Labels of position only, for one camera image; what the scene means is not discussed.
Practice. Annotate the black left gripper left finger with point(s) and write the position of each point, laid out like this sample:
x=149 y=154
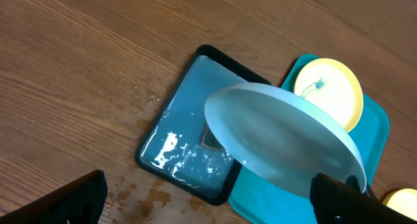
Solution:
x=81 y=201

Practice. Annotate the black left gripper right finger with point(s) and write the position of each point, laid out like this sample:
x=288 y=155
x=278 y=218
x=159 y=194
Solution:
x=337 y=202

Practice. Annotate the light blue plate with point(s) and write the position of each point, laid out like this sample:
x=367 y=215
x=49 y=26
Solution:
x=282 y=137

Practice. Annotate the yellow plate with blue stain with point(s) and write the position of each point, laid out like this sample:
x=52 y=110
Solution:
x=333 y=87

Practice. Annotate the green scrub sponge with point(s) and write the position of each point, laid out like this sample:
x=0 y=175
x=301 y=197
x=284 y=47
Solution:
x=208 y=140

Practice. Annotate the teal plastic tray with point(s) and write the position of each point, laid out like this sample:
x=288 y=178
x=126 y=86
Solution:
x=261 y=202

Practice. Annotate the black tray with water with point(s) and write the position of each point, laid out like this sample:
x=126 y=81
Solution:
x=170 y=148

